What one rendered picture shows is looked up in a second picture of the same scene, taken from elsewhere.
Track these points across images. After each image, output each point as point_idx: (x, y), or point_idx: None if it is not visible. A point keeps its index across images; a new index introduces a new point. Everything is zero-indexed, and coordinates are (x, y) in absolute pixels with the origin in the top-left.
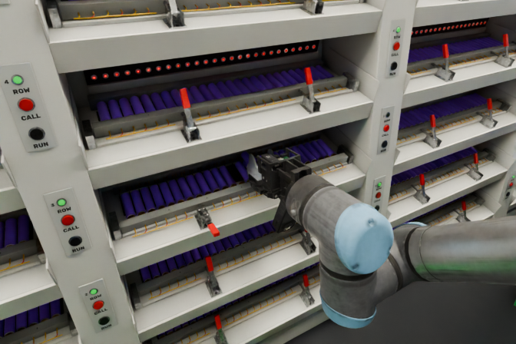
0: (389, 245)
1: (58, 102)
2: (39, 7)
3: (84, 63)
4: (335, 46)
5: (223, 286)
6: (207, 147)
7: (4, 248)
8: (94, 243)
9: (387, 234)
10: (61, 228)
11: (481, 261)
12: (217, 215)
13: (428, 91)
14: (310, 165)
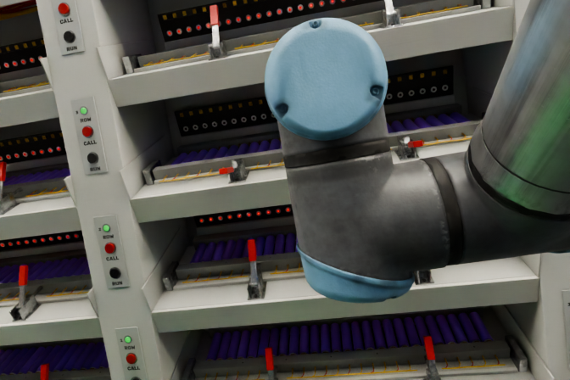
0: (370, 81)
1: (87, 8)
2: None
3: None
4: None
5: (269, 292)
6: (231, 66)
7: (66, 176)
8: (109, 166)
9: (359, 54)
10: (81, 140)
11: None
12: (258, 175)
13: None
14: (416, 131)
